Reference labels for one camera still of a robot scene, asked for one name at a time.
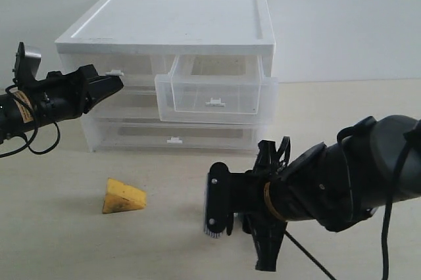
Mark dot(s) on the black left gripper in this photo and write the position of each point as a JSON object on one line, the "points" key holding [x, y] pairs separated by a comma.
{"points": [[71, 95]]}

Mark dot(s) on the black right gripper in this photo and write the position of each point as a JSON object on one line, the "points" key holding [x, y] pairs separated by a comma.
{"points": [[246, 195]]}

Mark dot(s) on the yellow cheese wedge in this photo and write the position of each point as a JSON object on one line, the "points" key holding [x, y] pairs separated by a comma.
{"points": [[120, 197]]}

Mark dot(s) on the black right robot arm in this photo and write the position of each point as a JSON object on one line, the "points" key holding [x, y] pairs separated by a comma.
{"points": [[372, 164]]}

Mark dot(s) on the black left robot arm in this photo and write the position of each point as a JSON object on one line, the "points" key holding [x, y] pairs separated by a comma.
{"points": [[24, 110]]}

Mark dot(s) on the white plastic drawer cabinet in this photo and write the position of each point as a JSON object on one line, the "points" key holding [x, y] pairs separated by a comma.
{"points": [[173, 27]]}

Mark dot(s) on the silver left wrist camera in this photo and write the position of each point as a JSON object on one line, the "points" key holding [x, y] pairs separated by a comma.
{"points": [[27, 62]]}

